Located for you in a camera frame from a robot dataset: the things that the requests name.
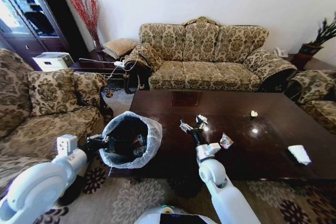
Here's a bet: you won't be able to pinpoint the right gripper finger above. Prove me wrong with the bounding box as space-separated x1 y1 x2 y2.
195 115 208 131
179 114 193 133

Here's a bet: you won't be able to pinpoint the patterned square cushion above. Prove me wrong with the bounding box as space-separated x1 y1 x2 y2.
27 68 80 118

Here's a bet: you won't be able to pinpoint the glass vase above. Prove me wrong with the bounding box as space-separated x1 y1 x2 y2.
90 29 105 52

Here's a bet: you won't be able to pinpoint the crumpled white paper ball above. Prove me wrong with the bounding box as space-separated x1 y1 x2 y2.
196 114 210 125

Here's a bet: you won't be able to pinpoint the left gripper finger with silver bars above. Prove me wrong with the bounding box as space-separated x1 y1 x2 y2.
87 134 110 143

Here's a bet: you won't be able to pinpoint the patterned armchair with cushion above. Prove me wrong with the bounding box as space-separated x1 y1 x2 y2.
0 48 114 190

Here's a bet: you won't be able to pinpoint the beige woven cushion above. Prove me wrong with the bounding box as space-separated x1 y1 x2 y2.
101 38 138 59

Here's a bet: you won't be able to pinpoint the crumpled snack wrapper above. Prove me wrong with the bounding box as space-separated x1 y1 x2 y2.
218 132 234 150

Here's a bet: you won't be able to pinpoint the white air purifier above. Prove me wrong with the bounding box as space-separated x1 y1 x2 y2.
32 51 75 72

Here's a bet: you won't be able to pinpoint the dark wooden side table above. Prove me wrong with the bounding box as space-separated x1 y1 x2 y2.
70 50 127 84

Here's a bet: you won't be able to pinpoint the dark wooden glass cabinet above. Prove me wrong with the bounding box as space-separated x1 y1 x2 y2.
0 0 89 65

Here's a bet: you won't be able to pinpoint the white robot front shell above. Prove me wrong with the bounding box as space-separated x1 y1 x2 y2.
133 204 219 224

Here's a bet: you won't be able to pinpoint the white cable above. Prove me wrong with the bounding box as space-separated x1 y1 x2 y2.
106 45 141 80

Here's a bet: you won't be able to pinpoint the black bin with white bag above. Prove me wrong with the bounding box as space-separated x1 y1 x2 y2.
98 111 164 170

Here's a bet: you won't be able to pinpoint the white telephone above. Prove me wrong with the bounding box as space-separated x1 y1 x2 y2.
274 47 289 58

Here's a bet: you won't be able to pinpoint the red decorative branches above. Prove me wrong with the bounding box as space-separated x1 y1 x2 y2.
69 0 102 49

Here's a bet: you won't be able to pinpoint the red white wrapper in bin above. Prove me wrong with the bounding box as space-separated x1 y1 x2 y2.
132 134 144 156

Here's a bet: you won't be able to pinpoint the white tissue paper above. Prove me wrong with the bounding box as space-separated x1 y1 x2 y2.
287 144 312 166

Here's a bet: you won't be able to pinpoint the green potted plant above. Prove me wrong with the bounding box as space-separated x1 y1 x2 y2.
297 11 336 63

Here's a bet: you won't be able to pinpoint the patterned three-seat sofa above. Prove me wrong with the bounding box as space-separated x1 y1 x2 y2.
123 16 298 94

